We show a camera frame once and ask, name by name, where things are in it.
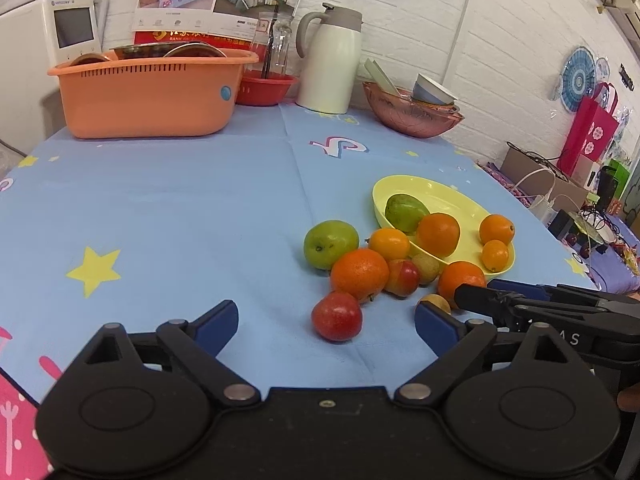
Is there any small orange tangerine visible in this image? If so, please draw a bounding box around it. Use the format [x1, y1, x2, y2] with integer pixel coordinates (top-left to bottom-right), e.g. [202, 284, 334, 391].
[480, 240, 510, 273]

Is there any brown kiwi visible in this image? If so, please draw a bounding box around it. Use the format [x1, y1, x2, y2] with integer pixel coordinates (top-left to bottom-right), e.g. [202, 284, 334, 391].
[421, 294, 451, 314]
[411, 254, 442, 287]

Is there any small red apple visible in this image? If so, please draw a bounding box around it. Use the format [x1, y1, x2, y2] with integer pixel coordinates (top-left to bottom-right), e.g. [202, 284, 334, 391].
[384, 259, 420, 298]

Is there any large orange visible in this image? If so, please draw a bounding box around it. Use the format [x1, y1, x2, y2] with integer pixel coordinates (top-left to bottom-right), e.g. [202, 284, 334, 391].
[416, 212, 460, 259]

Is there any yellow tangerine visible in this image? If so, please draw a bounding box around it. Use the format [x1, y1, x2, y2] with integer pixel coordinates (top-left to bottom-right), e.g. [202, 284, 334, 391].
[367, 228, 411, 261]

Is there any red apple front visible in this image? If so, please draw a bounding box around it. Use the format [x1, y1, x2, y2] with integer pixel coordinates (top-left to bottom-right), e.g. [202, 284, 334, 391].
[311, 292, 362, 342]

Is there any green mango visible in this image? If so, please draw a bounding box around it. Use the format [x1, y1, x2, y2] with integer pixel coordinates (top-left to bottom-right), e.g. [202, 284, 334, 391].
[384, 194, 431, 234]

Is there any white power strip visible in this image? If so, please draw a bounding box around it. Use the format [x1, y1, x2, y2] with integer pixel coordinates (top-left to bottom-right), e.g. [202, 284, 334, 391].
[528, 195, 556, 226]

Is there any cardboard box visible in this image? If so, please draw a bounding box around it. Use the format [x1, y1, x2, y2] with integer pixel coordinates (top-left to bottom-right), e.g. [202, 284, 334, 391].
[500, 145, 588, 211]

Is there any yellow plastic plate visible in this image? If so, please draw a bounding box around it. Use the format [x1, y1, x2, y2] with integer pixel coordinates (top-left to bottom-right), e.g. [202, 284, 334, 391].
[371, 174, 516, 278]

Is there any blue patterned tablecloth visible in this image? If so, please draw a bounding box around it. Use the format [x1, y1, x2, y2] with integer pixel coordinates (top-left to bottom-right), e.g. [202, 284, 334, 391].
[0, 98, 601, 478]

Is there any green apple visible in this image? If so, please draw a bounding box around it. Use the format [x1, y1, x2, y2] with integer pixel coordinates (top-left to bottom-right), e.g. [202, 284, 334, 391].
[303, 220, 359, 271]

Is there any pink gift bag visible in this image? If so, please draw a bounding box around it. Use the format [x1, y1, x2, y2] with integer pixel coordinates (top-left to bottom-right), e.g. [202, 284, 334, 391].
[556, 82, 620, 176]

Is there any pink glass bowl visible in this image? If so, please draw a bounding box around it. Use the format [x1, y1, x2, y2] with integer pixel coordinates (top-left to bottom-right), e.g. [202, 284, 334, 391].
[362, 81, 464, 139]

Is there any blue round fan decoration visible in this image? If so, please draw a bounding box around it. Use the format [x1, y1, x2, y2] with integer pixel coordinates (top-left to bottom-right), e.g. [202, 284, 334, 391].
[550, 46, 611, 114]

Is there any white blue ceramic bowl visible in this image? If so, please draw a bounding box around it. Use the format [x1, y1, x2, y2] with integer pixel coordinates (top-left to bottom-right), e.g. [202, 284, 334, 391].
[411, 74, 457, 105]

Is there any white dish in bowl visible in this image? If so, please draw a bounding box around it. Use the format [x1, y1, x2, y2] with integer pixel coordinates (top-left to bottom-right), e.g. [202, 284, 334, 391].
[364, 58, 400, 96]

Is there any orange plastic basket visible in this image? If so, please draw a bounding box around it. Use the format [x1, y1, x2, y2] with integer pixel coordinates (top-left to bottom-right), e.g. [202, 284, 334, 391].
[48, 49, 258, 139]

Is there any red plastic basket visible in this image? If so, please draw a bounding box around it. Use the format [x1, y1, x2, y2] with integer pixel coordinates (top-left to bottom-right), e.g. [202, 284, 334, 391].
[235, 70, 297, 106]

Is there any white thermos jug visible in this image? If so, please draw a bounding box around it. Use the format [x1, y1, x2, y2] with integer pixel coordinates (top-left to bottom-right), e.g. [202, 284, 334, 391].
[295, 2, 362, 115]

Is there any glass cup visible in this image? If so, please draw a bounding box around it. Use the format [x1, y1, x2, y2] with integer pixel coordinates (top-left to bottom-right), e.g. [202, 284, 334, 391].
[250, 6, 292, 79]

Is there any white water purifier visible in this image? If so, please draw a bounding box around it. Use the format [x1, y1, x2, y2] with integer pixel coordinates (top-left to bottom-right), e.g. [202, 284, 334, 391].
[1, 0, 110, 154]

